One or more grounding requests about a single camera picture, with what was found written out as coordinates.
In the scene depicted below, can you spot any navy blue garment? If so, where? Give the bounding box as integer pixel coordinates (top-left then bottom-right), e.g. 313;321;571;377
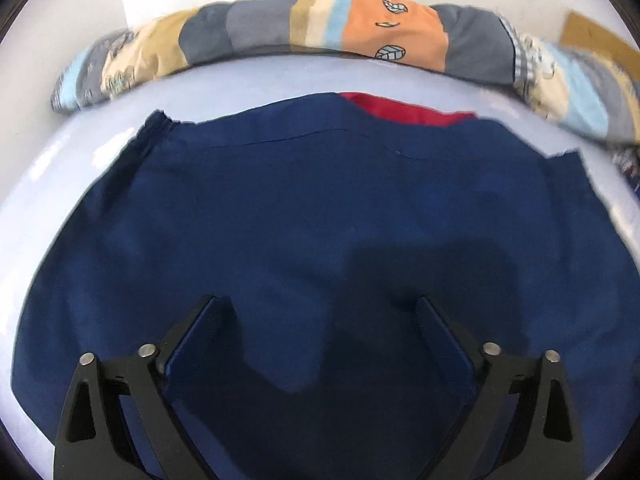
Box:
11;93;639;479

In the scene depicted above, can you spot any dark patterned quilt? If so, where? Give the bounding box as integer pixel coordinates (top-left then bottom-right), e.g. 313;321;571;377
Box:
611;146;640;195

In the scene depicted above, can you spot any light blue cloud bedsheet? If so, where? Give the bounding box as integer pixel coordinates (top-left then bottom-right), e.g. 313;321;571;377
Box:
1;55;639;479

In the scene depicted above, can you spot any patchwork long pillow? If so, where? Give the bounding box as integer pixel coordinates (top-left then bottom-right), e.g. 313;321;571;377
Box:
51;0;639;145

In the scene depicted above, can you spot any brown wooden headboard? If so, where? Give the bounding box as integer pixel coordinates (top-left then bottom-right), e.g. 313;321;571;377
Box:
560;11;640;78

